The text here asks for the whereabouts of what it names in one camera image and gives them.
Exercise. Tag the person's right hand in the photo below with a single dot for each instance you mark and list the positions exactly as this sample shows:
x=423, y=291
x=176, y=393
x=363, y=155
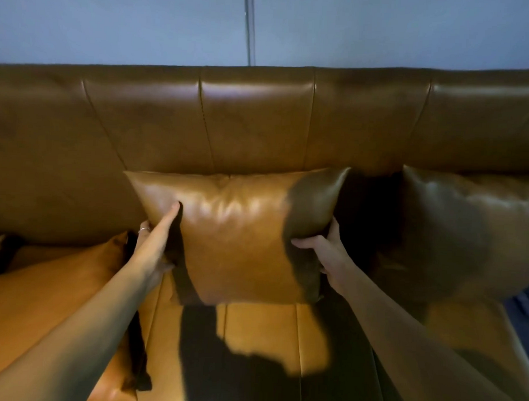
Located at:
x=336, y=265

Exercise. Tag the person's left hand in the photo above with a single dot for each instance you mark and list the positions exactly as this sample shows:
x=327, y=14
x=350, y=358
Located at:
x=150, y=255

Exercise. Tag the person's right thumb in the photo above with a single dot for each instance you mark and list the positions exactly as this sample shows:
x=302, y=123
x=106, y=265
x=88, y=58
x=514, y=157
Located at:
x=308, y=242

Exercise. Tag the person's left thumb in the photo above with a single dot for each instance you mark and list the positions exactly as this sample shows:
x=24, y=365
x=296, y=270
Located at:
x=167, y=220

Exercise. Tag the tan leather square cushion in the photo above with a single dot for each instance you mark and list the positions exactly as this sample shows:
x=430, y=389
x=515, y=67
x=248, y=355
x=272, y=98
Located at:
x=497, y=232
x=36, y=302
x=233, y=236

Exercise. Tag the person's left forearm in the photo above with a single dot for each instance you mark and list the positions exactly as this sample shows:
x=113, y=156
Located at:
x=69, y=347

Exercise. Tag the person's right forearm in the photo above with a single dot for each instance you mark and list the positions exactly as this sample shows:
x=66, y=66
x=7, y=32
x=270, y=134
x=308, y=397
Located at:
x=415, y=355

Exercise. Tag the brown leather sofa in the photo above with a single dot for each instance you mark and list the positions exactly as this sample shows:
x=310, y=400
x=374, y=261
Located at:
x=258, y=120

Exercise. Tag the clear vertical wall strip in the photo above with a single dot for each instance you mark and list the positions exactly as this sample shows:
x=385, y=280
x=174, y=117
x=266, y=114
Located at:
x=250, y=24

